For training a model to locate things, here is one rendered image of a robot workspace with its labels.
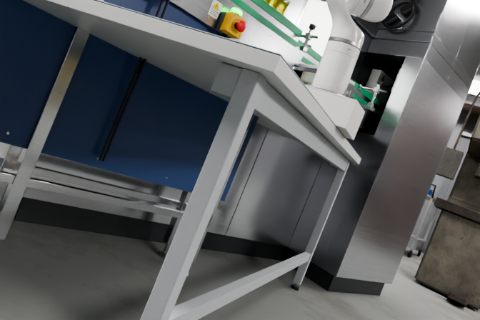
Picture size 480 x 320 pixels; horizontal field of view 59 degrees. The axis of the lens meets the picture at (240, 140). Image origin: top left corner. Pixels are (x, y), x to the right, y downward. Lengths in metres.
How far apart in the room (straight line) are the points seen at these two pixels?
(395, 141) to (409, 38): 0.61
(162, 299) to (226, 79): 0.43
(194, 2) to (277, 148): 1.09
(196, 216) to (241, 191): 1.45
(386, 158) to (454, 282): 2.18
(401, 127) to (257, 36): 1.16
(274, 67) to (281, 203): 1.80
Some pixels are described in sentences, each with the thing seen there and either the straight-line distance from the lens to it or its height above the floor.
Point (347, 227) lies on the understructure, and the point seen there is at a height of 0.37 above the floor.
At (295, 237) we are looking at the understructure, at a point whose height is 0.18.
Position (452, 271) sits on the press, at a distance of 4.44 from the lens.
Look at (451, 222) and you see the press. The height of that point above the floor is 0.65.
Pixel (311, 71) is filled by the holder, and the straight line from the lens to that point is 1.85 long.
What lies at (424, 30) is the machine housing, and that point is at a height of 1.57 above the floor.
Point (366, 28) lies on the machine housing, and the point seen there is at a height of 1.51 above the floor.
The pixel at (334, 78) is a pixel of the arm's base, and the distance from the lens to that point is 1.50.
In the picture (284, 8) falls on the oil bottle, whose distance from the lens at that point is 1.97.
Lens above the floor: 0.57
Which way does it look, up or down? 1 degrees up
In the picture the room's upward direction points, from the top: 22 degrees clockwise
